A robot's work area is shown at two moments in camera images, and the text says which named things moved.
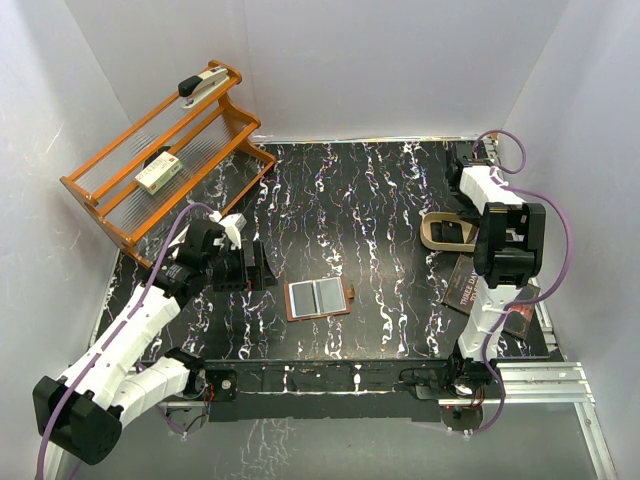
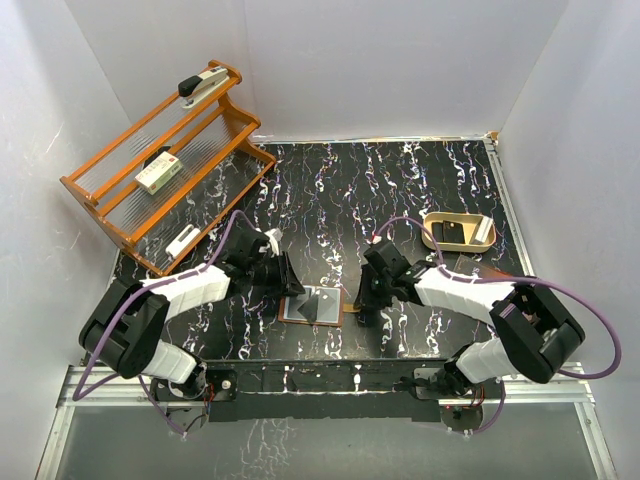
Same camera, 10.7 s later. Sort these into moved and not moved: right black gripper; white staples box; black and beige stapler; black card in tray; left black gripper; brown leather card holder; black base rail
Moved: left black gripper; brown leather card holder; right black gripper
Not moved: black and beige stapler; white staples box; black card in tray; black base rail
